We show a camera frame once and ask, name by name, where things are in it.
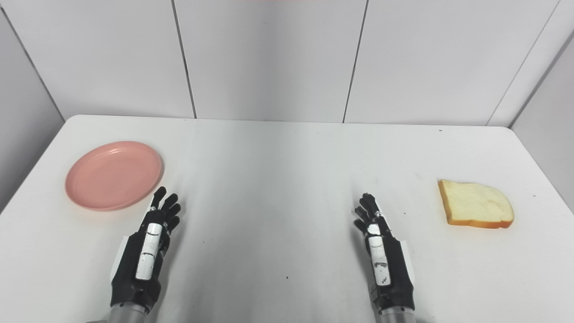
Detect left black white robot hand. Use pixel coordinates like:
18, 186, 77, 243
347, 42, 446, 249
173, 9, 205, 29
110, 186, 182, 315

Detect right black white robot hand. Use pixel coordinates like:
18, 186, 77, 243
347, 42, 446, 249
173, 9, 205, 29
353, 193, 416, 314

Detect pink round plate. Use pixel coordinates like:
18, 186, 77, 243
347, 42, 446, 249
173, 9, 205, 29
65, 141, 164, 211

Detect slice of white bread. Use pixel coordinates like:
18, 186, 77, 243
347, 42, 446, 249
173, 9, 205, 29
438, 179, 514, 229

